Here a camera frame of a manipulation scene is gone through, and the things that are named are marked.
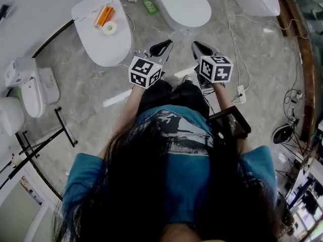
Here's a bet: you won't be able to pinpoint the brown wooden curved border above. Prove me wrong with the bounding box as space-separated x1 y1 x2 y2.
274 0 319 141

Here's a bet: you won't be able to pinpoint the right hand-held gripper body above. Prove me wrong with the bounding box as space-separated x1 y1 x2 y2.
193 55 234 90

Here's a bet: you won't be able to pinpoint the person's left forearm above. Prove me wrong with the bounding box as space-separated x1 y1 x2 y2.
97 84 144 159

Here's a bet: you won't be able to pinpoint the white floor strip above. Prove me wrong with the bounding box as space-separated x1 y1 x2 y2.
174 68 196 79

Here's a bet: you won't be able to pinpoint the white toilet with black slot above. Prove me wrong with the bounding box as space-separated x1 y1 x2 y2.
229 0 281 18

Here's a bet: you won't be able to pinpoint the white toilet with tank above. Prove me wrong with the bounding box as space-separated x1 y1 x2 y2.
149 0 212 28

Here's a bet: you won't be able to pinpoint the black metal rack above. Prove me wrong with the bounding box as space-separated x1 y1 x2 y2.
0 106 79 189

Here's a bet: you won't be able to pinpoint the person's white shoe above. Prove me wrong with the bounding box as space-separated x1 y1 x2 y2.
182 74 200 86

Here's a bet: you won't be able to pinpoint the white power strip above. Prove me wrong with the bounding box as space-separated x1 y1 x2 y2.
237 84 247 103

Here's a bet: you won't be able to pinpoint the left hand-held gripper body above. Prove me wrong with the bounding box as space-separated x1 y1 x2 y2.
128 50 168 89

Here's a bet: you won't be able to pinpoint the white tankless toilet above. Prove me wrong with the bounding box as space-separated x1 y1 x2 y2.
71 0 133 68

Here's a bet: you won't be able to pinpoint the person's blue printed t-shirt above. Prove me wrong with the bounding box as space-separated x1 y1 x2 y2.
61 104 279 224

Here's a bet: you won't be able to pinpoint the black and white round device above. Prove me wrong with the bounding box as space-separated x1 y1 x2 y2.
273 124 296 145

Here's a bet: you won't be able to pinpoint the black wrist-mounted screen device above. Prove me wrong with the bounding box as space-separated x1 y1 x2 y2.
206 105 252 140

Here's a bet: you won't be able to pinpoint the white ring-shaped roll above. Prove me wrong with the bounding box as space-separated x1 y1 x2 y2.
101 20 119 36

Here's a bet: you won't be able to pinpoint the person's right forearm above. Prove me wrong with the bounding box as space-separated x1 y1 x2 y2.
213 82 253 156

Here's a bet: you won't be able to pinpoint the white cable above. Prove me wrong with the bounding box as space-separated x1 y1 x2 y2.
223 0 252 96

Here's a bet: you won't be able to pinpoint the white framed panel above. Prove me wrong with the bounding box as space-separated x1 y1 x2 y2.
0 160 64 242

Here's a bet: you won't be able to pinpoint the person's black shorts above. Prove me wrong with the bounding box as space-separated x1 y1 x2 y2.
139 79 211 117

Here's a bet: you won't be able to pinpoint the green bottle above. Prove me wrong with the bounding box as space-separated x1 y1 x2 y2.
141 0 158 15

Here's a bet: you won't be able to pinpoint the small white toilet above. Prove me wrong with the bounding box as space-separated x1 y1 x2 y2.
4 56 61 118

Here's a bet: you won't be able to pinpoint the orange box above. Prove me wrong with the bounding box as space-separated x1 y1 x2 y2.
94 5 116 28

